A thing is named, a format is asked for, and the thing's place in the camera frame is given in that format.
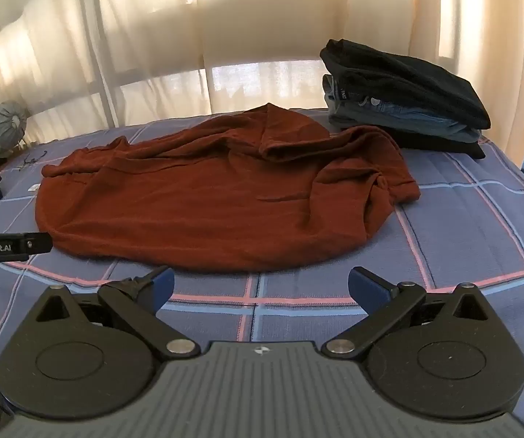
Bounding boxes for cream sheer curtain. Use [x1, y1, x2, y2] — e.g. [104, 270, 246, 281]
[0, 0, 524, 167]

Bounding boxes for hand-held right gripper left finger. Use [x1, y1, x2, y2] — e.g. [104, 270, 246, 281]
[36, 265, 201, 360]

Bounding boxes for black folded pants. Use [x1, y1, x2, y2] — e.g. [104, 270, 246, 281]
[320, 39, 492, 130]

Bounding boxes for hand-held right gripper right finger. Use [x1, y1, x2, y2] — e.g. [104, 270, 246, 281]
[321, 266, 492, 360]

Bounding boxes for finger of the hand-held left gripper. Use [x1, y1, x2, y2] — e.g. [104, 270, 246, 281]
[27, 233, 54, 255]

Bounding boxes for blue folded jeans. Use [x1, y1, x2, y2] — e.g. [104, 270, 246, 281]
[323, 74, 481, 143]

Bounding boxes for small dark wiry object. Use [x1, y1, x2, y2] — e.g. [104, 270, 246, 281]
[18, 150, 47, 169]

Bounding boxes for rust red pants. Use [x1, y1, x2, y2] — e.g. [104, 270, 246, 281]
[35, 103, 421, 272]

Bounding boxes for blue plaid bed sheet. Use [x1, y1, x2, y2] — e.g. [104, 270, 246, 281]
[0, 108, 524, 423]

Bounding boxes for black folded cloth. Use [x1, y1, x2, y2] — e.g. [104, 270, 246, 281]
[380, 125, 486, 160]

